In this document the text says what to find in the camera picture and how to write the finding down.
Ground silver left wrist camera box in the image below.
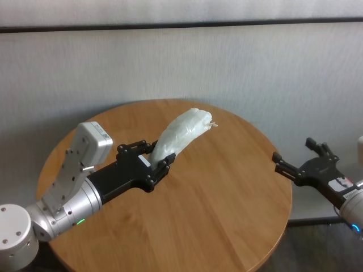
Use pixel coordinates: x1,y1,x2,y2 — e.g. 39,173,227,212
41,121,115,213

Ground black wall rail strip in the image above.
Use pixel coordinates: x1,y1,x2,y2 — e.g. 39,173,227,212
0,16,363,33

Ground black floor baseboard strip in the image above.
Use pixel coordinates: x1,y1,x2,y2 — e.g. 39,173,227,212
288,216,341,227

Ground white plastic-wrapped sandbag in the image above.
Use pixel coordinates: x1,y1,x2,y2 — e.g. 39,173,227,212
149,107,219,171

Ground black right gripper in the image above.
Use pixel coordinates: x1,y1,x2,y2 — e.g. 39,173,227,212
271,137,358,211

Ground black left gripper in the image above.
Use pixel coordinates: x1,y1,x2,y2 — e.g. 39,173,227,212
87,139,175,205

